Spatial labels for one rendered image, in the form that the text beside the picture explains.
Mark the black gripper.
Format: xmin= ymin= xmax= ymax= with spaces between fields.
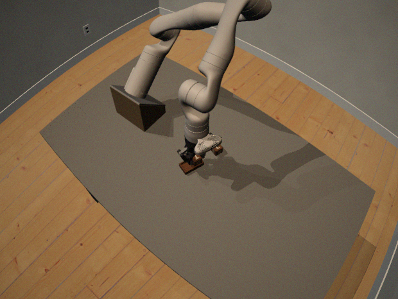
xmin=177 ymin=137 xmax=205 ymax=166

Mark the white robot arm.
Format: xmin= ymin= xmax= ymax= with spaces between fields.
xmin=124 ymin=0 xmax=272 ymax=155

